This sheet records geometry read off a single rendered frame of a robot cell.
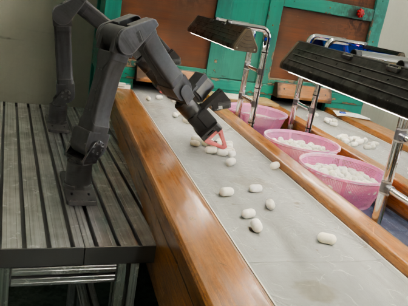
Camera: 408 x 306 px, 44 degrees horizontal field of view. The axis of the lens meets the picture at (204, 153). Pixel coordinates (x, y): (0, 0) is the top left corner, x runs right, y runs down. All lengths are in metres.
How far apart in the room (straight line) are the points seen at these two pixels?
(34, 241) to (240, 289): 0.44
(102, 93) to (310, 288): 0.66
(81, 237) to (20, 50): 2.07
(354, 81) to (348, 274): 0.35
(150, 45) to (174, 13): 1.05
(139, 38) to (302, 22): 1.41
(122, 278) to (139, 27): 0.57
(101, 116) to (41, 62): 1.83
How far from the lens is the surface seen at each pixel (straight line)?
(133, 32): 1.23
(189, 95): 1.40
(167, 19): 2.32
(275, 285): 0.86
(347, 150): 1.79
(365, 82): 0.94
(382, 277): 1.00
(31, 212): 1.17
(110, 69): 1.22
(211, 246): 0.88
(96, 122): 1.23
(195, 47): 2.36
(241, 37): 1.58
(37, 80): 3.06
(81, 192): 1.26
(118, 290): 1.10
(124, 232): 1.10
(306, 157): 1.60
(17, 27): 3.02
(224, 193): 1.17
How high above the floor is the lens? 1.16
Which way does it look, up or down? 16 degrees down
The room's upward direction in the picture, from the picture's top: 10 degrees clockwise
